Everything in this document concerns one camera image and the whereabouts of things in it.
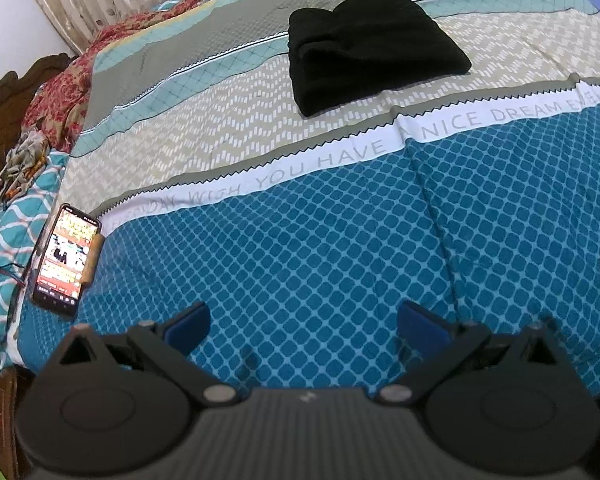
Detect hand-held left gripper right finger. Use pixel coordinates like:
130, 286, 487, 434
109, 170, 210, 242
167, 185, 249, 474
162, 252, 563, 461
375, 300, 563, 406

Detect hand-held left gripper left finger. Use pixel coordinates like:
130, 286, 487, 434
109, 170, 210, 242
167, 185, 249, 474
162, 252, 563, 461
55, 301, 238, 407

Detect black pants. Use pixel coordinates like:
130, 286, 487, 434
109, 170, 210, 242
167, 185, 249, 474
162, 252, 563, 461
287, 0, 473, 118

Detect tan phone holder clamp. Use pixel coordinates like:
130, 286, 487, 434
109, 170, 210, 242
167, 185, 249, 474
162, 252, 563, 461
80, 232, 104, 288

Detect teal and grey patterned bedsheet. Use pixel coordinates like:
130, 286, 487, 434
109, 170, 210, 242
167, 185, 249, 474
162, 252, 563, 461
10, 0, 600, 401

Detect black smartphone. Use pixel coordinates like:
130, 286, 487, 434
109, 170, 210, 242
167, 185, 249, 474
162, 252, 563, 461
31, 203, 103, 317

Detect teal and white patterned pillow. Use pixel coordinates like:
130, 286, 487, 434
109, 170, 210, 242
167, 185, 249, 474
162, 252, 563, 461
0, 152, 72, 376

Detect multicolour floral cloth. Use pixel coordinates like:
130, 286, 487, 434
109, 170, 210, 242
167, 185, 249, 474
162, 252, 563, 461
0, 127, 52, 206

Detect red floral blanket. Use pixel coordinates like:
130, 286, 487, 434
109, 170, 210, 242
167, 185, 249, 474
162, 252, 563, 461
22, 0, 221, 155

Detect carved wooden headboard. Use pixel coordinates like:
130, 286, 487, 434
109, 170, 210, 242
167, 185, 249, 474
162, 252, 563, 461
0, 52, 77, 228

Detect red and black cable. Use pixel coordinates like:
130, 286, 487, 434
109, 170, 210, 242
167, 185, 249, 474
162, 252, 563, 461
0, 262, 38, 323

